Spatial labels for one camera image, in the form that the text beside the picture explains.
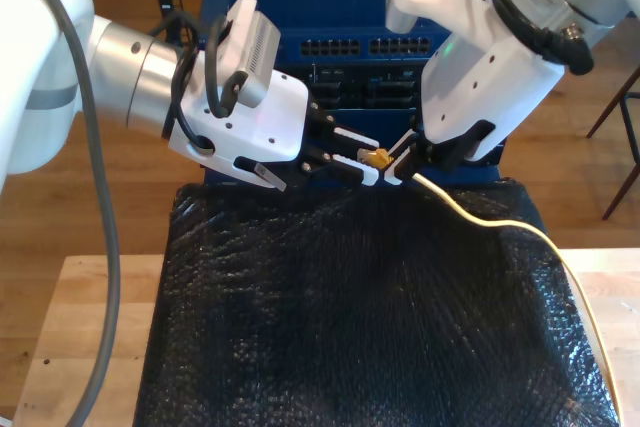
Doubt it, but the yellow network cable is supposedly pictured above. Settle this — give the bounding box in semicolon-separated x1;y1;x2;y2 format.
356;145;621;401

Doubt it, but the blue rack base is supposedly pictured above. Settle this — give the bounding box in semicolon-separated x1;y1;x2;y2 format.
203;166;504;189

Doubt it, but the dark metal stool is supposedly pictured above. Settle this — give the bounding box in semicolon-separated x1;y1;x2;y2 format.
587;64;640;221

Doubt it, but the black textured mat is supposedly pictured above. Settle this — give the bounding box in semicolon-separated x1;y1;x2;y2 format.
133;181;621;427

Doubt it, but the black rack server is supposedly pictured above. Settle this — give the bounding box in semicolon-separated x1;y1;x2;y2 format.
299;62;426;113

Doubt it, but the blue network switch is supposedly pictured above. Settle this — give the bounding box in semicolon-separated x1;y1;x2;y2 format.
199;0;496;67

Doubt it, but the black cable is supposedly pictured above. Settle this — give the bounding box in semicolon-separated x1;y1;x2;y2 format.
472;0;596;76
149;10;249;154

